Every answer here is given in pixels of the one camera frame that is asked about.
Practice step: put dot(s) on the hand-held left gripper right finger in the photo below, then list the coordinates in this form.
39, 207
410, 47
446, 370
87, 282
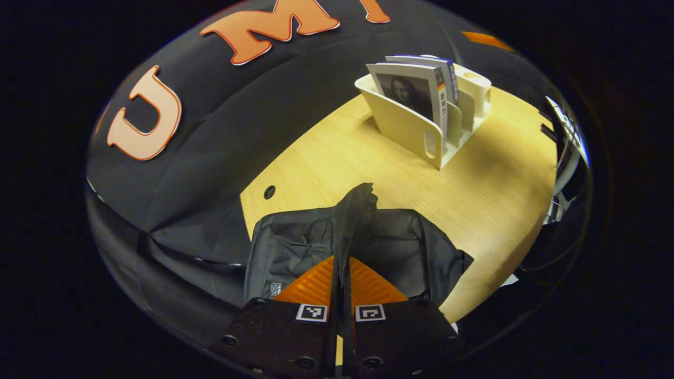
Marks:
400, 337

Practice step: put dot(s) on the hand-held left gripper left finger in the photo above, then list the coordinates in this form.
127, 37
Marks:
274, 337

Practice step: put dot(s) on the black schoolbag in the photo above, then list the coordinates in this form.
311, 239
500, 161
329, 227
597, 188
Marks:
295, 247

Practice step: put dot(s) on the white plastic bookshelf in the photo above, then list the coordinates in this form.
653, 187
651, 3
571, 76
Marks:
405, 126

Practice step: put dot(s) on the portrait cover book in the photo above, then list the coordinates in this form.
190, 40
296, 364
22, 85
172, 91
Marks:
410, 89

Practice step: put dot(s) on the blue cover book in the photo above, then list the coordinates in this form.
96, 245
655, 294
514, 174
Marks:
452, 79

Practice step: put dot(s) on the white and black equipment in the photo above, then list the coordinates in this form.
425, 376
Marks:
571, 131

